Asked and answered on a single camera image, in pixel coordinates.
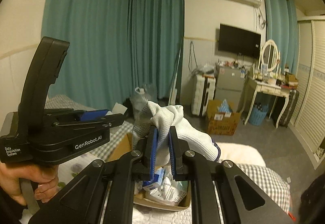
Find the grey white sock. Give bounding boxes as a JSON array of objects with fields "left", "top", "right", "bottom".
[{"left": 132, "top": 101, "right": 221, "bottom": 166}]

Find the small blue white packet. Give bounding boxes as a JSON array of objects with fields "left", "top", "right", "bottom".
[{"left": 142, "top": 166, "right": 167, "bottom": 192}]

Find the white plastic pouch pack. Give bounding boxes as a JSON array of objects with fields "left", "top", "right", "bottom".
[{"left": 145, "top": 178, "right": 188, "bottom": 206}]

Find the person's left hand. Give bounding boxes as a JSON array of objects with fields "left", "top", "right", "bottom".
[{"left": 1, "top": 162, "right": 58, "bottom": 206}]

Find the clear water jug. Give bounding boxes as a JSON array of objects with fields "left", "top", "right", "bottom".
[{"left": 129, "top": 87, "right": 151, "bottom": 118}]

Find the white flat mop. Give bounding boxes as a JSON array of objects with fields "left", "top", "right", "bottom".
[{"left": 169, "top": 42, "right": 183, "bottom": 105}]

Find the open cardboard box on bed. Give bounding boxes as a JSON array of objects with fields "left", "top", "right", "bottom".
[{"left": 107, "top": 132, "right": 192, "bottom": 212}]

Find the white floral quilt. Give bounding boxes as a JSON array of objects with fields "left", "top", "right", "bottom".
[{"left": 29, "top": 150, "right": 221, "bottom": 223}]

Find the cardboard box on floor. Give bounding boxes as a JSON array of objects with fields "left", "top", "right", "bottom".
[{"left": 206, "top": 99, "right": 241, "bottom": 136}]

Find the white suitcase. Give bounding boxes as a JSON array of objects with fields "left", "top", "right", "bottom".
[{"left": 191, "top": 74, "right": 216, "bottom": 116}]

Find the grey mini fridge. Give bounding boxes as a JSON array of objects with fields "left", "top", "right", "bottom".
[{"left": 214, "top": 65, "right": 246, "bottom": 111}]

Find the large teal curtain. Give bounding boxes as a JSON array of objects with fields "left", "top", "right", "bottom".
[{"left": 41, "top": 0, "right": 184, "bottom": 109}]

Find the grey checked bed sheet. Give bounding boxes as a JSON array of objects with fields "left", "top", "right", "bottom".
[{"left": 43, "top": 95, "right": 290, "bottom": 212}]

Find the white dressing table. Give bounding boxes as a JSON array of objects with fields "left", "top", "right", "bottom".
[{"left": 243, "top": 75, "right": 291, "bottom": 128}]

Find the dark striped suitcase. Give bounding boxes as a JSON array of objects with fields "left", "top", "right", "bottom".
[{"left": 279, "top": 89, "right": 300, "bottom": 127}]

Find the white oval vanity mirror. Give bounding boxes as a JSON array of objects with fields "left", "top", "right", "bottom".
[{"left": 259, "top": 39, "right": 280, "bottom": 74}]

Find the white louvered wardrobe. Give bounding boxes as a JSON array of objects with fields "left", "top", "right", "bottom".
[{"left": 289, "top": 15, "right": 324, "bottom": 169}]

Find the small teal curtain right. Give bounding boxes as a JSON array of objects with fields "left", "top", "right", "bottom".
[{"left": 264, "top": 0, "right": 299, "bottom": 73}]

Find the black wall television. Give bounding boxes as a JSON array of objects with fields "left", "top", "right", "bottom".
[{"left": 218, "top": 24, "right": 261, "bottom": 59}]

